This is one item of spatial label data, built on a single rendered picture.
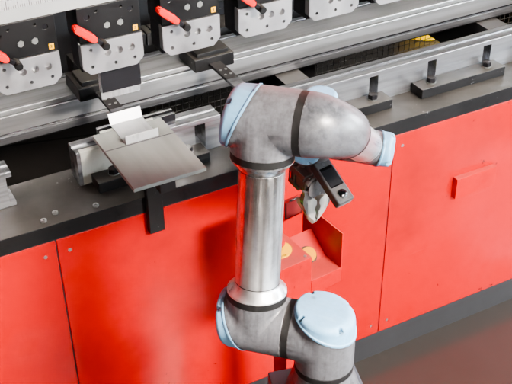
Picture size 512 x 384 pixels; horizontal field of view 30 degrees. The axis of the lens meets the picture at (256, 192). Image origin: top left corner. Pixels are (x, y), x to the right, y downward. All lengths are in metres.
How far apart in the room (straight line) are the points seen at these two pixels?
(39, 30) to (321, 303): 0.87
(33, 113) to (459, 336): 1.58
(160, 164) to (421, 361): 1.30
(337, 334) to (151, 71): 1.14
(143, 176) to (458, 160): 1.07
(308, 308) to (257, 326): 0.10
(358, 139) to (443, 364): 1.61
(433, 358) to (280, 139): 1.69
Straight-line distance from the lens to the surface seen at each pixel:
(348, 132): 1.63
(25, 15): 2.15
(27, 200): 2.38
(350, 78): 2.64
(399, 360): 3.16
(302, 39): 2.83
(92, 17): 2.20
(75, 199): 2.35
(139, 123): 2.38
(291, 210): 2.39
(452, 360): 3.19
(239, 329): 1.82
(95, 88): 2.53
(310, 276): 2.32
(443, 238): 3.02
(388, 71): 2.71
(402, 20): 3.02
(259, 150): 1.63
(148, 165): 2.22
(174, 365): 2.72
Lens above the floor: 2.20
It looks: 35 degrees down
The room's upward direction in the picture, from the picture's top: 1 degrees counter-clockwise
